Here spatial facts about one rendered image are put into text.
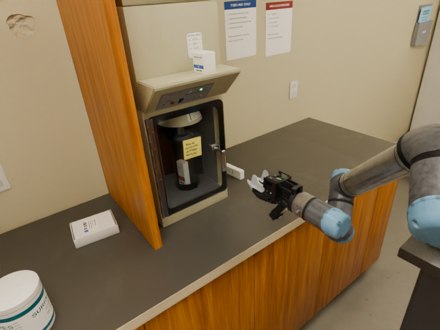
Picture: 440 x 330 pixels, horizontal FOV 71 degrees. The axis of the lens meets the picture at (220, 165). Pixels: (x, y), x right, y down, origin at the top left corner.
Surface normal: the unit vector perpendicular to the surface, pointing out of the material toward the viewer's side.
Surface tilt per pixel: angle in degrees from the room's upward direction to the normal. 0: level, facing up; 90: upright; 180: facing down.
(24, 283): 0
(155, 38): 90
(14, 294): 0
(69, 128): 90
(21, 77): 90
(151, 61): 90
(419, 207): 68
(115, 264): 0
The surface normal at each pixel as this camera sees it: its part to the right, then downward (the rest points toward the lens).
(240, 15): 0.60, 0.35
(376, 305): -0.06, -0.88
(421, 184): -0.91, -0.35
